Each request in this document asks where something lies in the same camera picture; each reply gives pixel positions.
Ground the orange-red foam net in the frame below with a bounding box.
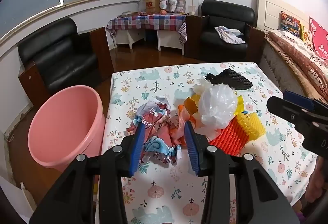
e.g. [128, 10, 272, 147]
[209, 116, 250, 156]

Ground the crumpled light cloth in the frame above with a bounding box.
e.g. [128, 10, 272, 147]
[215, 26, 247, 45]

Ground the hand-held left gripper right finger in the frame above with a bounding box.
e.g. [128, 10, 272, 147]
[184, 121, 300, 224]

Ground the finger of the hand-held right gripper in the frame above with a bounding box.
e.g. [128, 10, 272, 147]
[266, 96, 312, 124]
[282, 90, 328, 112]

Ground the yellow pillow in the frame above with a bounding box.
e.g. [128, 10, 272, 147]
[300, 26, 314, 48]

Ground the bed with white headboard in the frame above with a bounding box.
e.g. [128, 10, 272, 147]
[252, 0, 309, 94]

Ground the colourful printed wrapper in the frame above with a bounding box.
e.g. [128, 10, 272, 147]
[127, 96, 185, 166]

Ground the translucent reddish plastic bag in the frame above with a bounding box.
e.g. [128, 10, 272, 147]
[178, 104, 199, 146]

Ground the person's right hand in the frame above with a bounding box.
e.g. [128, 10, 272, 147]
[305, 156, 328, 203]

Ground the colourful printed pillow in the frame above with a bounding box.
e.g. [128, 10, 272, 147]
[278, 11, 301, 39]

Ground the floral bear print tablecloth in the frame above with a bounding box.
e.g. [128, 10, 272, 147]
[95, 62, 318, 224]

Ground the brown dotted quilt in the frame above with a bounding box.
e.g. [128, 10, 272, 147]
[265, 29, 328, 102]

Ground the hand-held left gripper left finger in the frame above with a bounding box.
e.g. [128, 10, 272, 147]
[29, 123, 146, 224]

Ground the brown paper bag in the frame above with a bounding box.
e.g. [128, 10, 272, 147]
[143, 0, 162, 15]

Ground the white side table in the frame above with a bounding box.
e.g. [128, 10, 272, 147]
[113, 27, 185, 55]

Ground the yellow foam net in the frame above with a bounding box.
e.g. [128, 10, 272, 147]
[232, 110, 266, 140]

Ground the clear plastic bag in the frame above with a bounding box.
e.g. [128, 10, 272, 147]
[192, 78, 214, 95]

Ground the white cardboard sheet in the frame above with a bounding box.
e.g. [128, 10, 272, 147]
[0, 175, 38, 224]

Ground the pink cushion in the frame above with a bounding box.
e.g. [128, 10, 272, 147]
[309, 16, 328, 61]

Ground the pink plastic bucket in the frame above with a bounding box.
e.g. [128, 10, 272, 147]
[28, 85, 106, 173]

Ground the black foam net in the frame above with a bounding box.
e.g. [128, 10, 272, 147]
[205, 69, 253, 91]

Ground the checked tablecloth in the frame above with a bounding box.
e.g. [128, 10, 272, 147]
[106, 13, 187, 46]

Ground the black leather armchair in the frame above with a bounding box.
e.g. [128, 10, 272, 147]
[17, 17, 115, 109]
[185, 0, 266, 67]

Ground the white plastic bag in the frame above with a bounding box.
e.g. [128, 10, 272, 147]
[198, 84, 238, 130]

